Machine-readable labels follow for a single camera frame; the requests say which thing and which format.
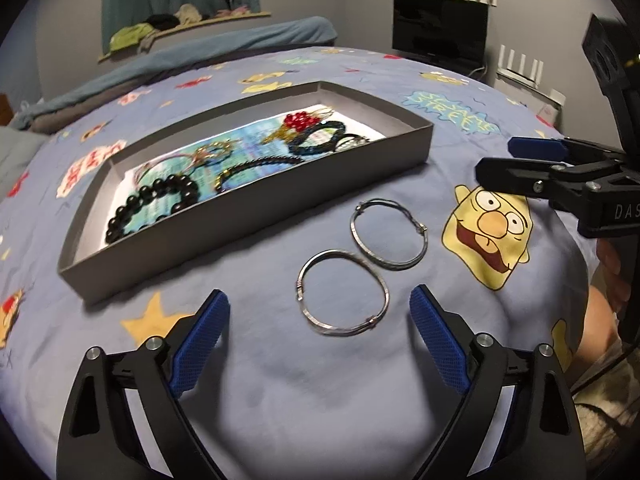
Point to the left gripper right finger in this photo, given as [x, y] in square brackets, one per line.
[446, 335]

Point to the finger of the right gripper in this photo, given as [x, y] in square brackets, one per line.
[537, 149]
[515, 176]

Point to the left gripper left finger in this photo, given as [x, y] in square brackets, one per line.
[193, 338]

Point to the silver bangle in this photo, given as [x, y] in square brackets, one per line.
[329, 330]
[383, 263]

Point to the person's right hand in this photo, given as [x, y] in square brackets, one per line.
[617, 289]

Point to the white wifi router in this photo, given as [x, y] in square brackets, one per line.
[521, 76]

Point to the blue cartoon print bedspread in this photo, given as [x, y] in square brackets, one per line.
[277, 400]

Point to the grey shallow cardboard tray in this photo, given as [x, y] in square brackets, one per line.
[397, 140]

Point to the black monitor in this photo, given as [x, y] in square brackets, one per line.
[445, 32]

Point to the printed paper sheet in tray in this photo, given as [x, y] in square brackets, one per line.
[169, 183]

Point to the grey pillow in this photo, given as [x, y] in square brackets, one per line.
[17, 149]

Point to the teal folded blanket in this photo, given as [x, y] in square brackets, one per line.
[50, 116]

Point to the wooden headboard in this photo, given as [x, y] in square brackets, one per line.
[6, 112]

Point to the green cloth on shelf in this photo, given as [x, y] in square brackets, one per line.
[130, 36]

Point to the wooden window shelf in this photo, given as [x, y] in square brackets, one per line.
[147, 42]

